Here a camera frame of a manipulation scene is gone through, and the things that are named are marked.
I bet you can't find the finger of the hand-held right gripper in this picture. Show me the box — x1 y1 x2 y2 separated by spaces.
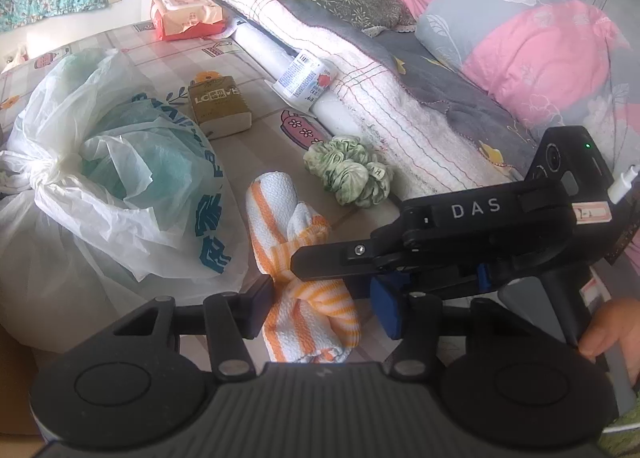
345 269 482 301
291 233 407 285

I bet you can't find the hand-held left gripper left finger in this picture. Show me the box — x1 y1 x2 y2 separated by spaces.
107 278 277 382

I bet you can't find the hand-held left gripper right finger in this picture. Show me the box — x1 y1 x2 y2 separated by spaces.
371 273 540 380

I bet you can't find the orange striped white towel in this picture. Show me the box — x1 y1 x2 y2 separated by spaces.
245 170 362 365

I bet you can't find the brown cardboard box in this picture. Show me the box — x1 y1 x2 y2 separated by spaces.
0 325 57 445

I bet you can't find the person's right hand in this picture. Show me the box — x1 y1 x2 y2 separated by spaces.
579 297 640 365

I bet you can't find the green patterned cloth scrunchie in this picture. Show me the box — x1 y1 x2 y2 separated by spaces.
303 134 393 210

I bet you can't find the white plastic bag blue print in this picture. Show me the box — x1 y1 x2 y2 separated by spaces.
10 48 252 290

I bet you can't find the plaid printed bed sheet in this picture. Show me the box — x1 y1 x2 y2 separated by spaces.
0 13 453 365

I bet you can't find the grey blanket white terry underside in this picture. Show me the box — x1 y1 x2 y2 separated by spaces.
182 0 552 220

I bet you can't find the grey and pink floral quilt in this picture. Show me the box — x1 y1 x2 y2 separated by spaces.
415 0 640 189

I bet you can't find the brown tissue pack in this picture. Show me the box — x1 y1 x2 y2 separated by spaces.
187 73 252 141

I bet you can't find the white paper roll with label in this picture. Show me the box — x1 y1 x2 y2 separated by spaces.
235 24 362 137

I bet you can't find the red plastic packet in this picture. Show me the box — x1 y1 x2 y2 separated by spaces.
151 0 227 43

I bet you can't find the clear plastic bag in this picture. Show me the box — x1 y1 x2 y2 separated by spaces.
4 46 31 73

